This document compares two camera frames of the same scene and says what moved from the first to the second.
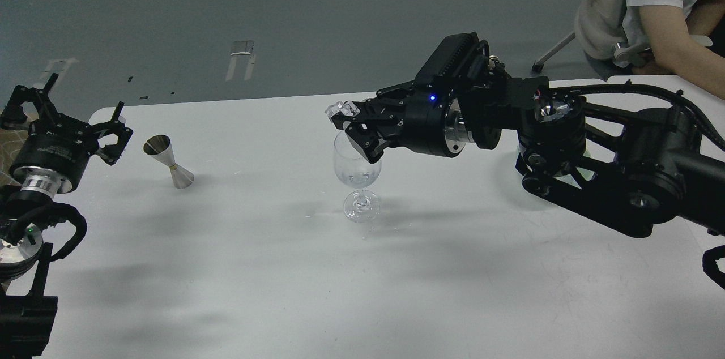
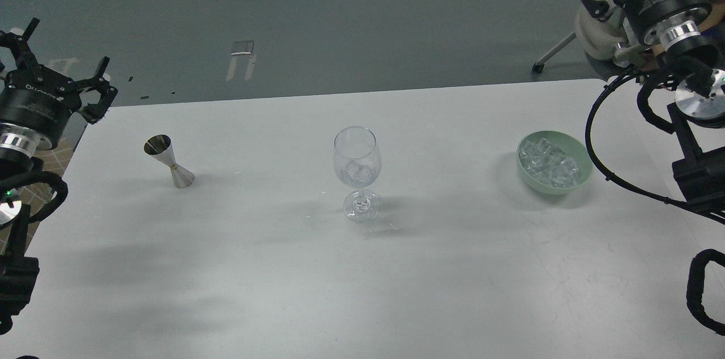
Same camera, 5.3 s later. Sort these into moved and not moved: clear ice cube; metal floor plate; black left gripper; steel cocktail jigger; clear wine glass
Moved: black left gripper; clear ice cube
Not moved: metal floor plate; steel cocktail jigger; clear wine glass
